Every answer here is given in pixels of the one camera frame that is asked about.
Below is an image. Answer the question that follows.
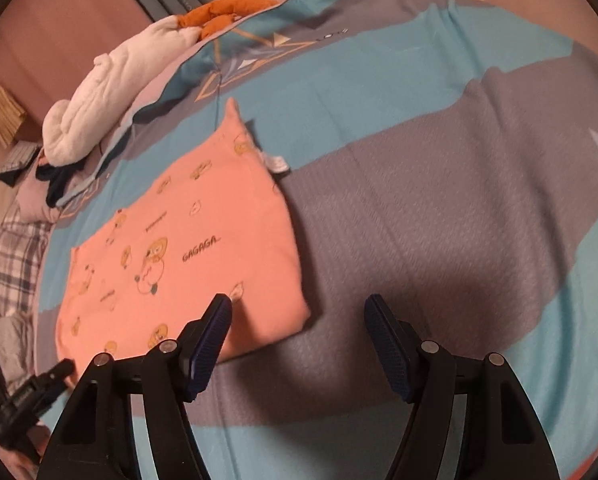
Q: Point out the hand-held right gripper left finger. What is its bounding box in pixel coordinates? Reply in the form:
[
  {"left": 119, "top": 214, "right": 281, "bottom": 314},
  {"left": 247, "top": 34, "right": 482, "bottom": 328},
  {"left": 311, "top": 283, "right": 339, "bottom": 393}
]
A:
[{"left": 35, "top": 293, "right": 233, "bottom": 480}]

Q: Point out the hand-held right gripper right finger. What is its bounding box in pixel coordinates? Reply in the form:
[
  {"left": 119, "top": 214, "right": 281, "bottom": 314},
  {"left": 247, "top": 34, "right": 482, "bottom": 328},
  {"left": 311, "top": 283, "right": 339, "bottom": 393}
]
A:
[{"left": 363, "top": 294, "right": 562, "bottom": 480}]

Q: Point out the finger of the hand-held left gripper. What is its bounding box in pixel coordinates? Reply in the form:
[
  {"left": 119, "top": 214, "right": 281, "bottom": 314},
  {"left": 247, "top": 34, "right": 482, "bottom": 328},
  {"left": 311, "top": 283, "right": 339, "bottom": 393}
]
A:
[{"left": 39, "top": 358, "right": 77, "bottom": 391}]

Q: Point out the pink cartoon print garment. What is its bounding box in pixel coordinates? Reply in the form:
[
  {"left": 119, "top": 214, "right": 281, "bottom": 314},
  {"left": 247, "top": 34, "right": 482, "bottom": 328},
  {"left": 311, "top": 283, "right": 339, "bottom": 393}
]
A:
[{"left": 54, "top": 97, "right": 312, "bottom": 391}]

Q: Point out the person's left hand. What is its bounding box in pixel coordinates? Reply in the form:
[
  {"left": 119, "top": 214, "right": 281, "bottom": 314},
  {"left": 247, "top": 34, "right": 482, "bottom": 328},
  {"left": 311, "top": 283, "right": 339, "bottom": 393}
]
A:
[{"left": 9, "top": 425, "right": 50, "bottom": 477}]

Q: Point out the grey cloth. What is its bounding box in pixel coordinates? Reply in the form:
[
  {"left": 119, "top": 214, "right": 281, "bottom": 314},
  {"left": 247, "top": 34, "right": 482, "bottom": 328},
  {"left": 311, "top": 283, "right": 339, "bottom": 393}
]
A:
[{"left": 0, "top": 310, "right": 37, "bottom": 386}]

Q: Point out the plaid cloth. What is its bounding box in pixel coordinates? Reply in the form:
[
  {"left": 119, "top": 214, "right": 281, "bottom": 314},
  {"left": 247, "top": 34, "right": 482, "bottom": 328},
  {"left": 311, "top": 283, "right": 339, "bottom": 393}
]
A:
[{"left": 0, "top": 205, "right": 54, "bottom": 316}]

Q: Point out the blue and grey striped duvet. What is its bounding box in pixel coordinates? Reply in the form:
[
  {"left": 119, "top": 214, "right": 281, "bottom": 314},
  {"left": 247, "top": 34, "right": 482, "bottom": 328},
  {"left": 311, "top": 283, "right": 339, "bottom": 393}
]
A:
[{"left": 31, "top": 0, "right": 598, "bottom": 480}]

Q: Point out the dark navy cloth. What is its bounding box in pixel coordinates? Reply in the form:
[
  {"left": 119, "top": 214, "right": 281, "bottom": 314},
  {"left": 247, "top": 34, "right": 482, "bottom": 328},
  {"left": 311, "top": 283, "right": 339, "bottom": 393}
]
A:
[{"left": 35, "top": 160, "right": 87, "bottom": 208}]

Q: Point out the blue striped cloth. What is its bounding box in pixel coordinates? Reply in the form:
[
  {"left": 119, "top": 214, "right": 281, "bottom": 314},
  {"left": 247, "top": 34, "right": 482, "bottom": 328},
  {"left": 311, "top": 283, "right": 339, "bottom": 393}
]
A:
[{"left": 0, "top": 142, "right": 42, "bottom": 186}]

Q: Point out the tan fringed woven hanging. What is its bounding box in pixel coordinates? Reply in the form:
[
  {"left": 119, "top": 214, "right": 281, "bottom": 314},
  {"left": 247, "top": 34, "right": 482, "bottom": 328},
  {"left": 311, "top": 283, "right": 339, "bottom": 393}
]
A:
[{"left": 0, "top": 82, "right": 27, "bottom": 148}]

